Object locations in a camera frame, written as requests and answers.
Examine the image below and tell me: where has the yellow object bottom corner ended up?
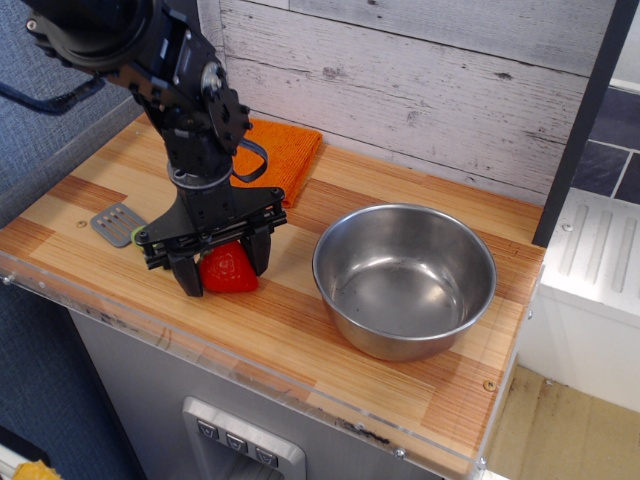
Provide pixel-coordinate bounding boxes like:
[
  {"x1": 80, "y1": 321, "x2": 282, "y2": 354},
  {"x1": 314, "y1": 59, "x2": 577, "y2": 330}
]
[{"x1": 12, "y1": 461, "x2": 62, "y2": 480}]

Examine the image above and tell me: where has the stainless steel bowl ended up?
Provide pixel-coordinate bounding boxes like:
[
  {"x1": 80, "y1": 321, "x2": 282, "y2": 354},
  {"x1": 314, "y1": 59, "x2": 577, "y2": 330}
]
[{"x1": 312, "y1": 204, "x2": 497, "y2": 362}]

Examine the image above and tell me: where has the white ribbed appliance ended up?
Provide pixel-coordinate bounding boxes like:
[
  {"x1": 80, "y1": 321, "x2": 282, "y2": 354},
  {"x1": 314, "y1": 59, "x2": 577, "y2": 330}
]
[{"x1": 517, "y1": 189, "x2": 639, "y2": 411}]

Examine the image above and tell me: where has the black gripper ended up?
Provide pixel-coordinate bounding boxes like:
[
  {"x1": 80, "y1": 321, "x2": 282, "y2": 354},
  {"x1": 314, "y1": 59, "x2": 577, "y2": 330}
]
[{"x1": 134, "y1": 172, "x2": 286, "y2": 298}]

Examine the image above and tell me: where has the red toy strawberry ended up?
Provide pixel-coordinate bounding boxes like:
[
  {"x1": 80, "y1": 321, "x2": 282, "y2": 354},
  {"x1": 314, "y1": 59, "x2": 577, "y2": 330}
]
[{"x1": 199, "y1": 241, "x2": 258, "y2": 293}]

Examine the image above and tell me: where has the dark grey right post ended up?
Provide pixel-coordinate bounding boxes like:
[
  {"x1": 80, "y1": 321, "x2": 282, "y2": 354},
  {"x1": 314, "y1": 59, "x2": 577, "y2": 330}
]
[{"x1": 532, "y1": 0, "x2": 639, "y2": 248}]

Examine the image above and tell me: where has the clear acrylic edge guard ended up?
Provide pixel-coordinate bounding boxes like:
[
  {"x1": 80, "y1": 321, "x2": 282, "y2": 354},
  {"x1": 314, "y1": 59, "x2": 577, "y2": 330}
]
[{"x1": 1, "y1": 238, "x2": 543, "y2": 479}]

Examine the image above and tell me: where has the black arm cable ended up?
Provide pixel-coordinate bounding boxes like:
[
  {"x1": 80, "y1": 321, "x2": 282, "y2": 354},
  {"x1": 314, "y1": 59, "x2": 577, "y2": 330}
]
[{"x1": 0, "y1": 74, "x2": 270, "y2": 184}]

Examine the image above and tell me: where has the grey toy kitchen cabinet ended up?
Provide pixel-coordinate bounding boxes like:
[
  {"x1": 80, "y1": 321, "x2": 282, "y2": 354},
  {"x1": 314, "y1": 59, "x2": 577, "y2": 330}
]
[{"x1": 71, "y1": 313, "x2": 434, "y2": 479}]

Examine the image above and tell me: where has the orange folded cloth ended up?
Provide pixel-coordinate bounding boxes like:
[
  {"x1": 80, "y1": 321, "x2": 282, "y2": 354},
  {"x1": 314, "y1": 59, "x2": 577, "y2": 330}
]
[{"x1": 231, "y1": 119, "x2": 323, "y2": 208}]

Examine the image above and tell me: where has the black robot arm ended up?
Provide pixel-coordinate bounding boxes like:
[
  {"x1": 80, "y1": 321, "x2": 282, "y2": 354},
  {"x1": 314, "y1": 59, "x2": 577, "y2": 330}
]
[{"x1": 27, "y1": 1, "x2": 286, "y2": 297}]

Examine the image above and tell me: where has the silver button panel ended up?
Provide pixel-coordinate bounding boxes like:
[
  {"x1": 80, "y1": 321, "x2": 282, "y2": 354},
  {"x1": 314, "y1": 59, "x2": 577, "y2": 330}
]
[{"x1": 182, "y1": 396, "x2": 307, "y2": 479}]

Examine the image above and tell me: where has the green handled grey spatula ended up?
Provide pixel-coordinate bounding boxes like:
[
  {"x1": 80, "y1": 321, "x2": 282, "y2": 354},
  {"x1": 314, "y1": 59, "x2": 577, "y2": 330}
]
[{"x1": 90, "y1": 202, "x2": 147, "y2": 248}]

